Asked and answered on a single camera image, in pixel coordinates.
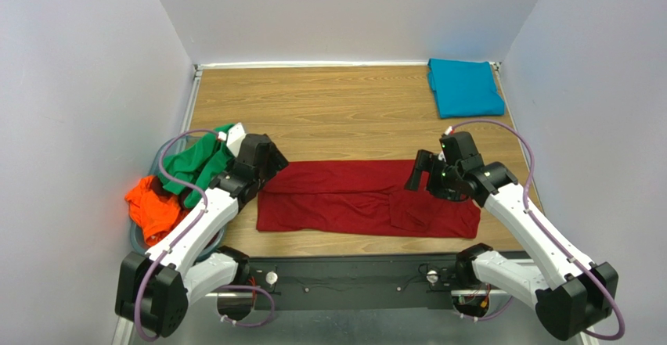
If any dark red t shirt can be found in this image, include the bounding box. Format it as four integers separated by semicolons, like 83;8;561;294
256;160;481;239

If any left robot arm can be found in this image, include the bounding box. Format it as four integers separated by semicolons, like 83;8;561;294
115;124;288;342

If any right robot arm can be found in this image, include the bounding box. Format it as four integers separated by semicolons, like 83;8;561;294
405;129;626;341

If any green t shirt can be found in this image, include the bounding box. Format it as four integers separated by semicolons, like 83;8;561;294
157;134;234;209

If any folded blue t shirt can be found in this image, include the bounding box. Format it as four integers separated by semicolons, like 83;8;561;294
427;59;506;119

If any orange t shirt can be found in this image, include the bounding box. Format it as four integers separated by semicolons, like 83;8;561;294
124;175;189;246

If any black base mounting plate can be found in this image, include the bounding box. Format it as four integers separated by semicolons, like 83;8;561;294
208;252;559;311

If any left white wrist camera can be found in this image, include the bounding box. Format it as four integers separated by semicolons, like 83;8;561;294
217;123;247;157

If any aluminium rail frame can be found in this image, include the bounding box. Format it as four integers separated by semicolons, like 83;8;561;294
111;255;600;345

